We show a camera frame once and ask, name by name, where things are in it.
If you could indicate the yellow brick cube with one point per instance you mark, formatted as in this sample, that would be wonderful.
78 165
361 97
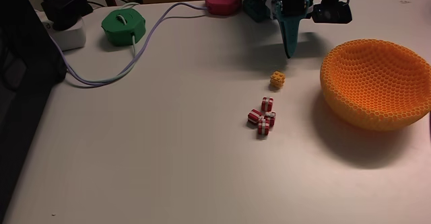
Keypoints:
277 79

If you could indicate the red white striped cube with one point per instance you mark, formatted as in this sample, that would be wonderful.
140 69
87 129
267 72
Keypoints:
270 118
267 104
263 128
255 116

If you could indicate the yellow honeycomb basket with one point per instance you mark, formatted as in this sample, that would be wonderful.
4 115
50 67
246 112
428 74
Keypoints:
373 82

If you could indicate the pink hexagonal box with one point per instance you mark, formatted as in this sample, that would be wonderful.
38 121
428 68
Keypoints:
223 0

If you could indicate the green hexagonal box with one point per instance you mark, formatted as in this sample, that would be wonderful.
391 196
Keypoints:
123 27

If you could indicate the white power strip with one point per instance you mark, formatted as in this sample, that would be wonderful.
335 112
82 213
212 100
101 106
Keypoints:
69 37

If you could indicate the black power adapter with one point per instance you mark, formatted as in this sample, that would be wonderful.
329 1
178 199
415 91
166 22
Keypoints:
65 7

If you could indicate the large black object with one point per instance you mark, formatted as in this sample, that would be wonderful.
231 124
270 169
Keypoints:
20 66

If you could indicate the black camera box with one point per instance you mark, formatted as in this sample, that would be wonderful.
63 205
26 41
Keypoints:
331 10

